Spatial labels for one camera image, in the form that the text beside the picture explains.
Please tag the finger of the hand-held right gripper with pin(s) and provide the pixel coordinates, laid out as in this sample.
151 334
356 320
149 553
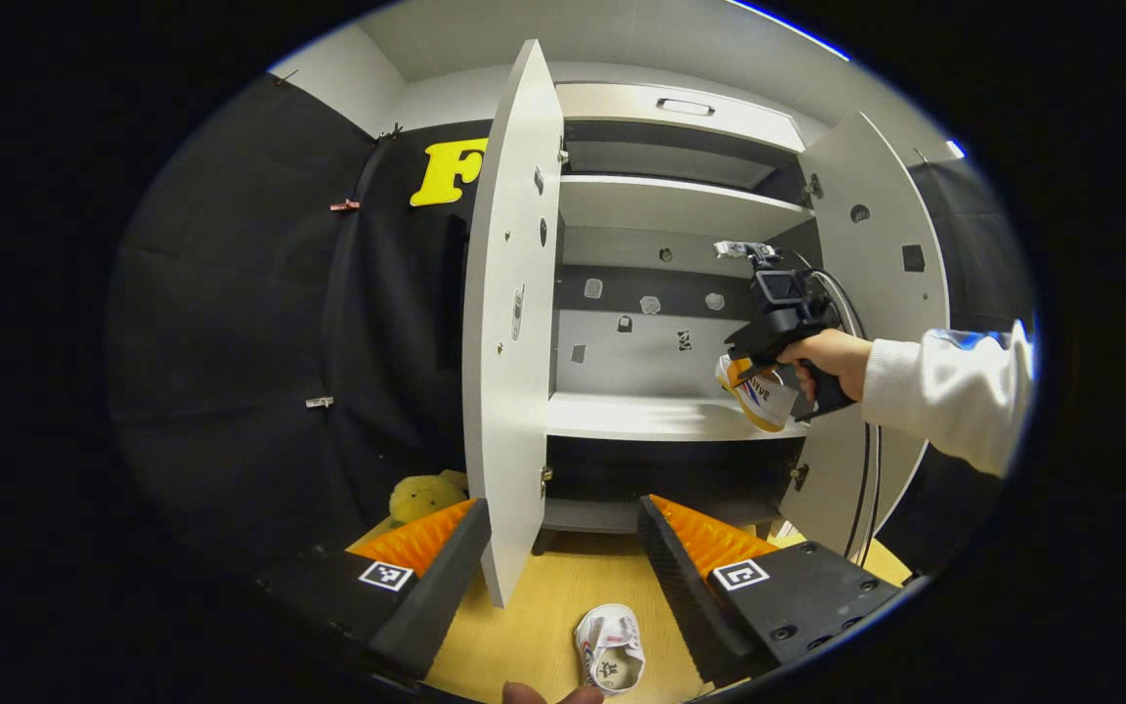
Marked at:
754 344

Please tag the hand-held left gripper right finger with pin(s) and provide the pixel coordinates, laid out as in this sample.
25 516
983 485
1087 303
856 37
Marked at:
685 596

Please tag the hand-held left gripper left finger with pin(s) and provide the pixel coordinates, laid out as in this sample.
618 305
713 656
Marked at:
436 596

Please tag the white canvas shoe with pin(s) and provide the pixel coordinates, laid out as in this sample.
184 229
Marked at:
768 403
607 636

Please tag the white shoe cabinet door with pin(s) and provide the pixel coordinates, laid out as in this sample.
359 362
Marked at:
504 440
876 225

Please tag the white shoe cabinet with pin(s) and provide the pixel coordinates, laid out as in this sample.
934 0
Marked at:
622 367

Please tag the white cabinet shelf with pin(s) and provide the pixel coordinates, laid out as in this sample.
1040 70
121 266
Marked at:
661 205
641 416

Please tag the beige cabinet drawer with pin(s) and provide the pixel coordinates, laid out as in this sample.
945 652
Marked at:
622 106

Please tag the yellow plush toy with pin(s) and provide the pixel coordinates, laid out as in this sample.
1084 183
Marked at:
421 497

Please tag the small ceiling light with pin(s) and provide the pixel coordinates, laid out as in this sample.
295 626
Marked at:
954 149

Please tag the silver clip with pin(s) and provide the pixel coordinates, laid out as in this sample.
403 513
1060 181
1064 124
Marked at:
319 402

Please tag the long ceiling light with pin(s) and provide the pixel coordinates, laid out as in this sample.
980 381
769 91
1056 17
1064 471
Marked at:
798 34

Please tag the copper clip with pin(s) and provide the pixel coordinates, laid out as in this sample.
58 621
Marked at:
345 205

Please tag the black clip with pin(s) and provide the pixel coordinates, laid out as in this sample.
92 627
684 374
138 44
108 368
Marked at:
392 130
284 75

